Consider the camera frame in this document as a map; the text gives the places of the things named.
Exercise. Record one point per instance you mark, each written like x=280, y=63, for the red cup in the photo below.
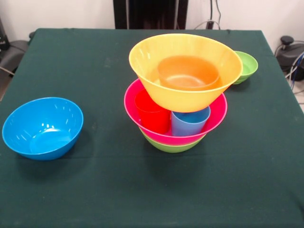
x=154, y=118

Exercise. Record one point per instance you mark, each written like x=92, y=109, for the large orange bowl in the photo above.
x=180, y=99

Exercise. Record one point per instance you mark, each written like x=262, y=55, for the blue cup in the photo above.
x=187, y=126

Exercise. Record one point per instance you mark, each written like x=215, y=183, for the large green bowl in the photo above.
x=173, y=148

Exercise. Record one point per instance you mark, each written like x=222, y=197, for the small red-orange bowl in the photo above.
x=187, y=71

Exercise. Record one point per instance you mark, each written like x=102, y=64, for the large pink bowl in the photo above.
x=213, y=111

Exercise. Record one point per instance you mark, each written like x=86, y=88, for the large blue bowl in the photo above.
x=42, y=128

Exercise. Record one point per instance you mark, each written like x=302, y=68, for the dark green tablecloth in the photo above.
x=107, y=190

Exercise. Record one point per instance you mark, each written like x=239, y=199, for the small green bowl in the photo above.
x=249, y=66

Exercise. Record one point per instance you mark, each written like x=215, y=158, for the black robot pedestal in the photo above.
x=147, y=12

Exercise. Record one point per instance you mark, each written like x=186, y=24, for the black wall plug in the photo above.
x=210, y=25

